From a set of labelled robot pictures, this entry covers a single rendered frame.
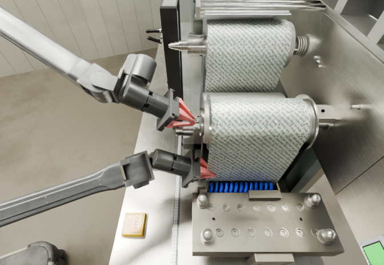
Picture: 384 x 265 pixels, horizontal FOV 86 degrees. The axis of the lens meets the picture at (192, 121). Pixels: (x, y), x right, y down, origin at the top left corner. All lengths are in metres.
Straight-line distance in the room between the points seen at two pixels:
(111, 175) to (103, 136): 1.76
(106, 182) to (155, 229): 0.31
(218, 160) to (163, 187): 0.32
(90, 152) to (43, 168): 0.41
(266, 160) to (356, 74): 0.29
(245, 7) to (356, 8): 0.27
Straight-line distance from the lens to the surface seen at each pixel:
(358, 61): 0.60
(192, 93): 1.18
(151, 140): 0.97
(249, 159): 0.60
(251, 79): 0.70
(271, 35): 0.67
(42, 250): 1.69
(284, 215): 0.71
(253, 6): 0.66
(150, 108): 0.49
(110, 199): 1.90
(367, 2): 0.71
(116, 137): 2.24
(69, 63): 0.54
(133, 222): 0.79
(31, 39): 0.61
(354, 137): 0.59
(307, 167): 0.77
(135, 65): 0.52
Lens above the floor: 1.66
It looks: 48 degrees down
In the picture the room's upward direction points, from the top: straight up
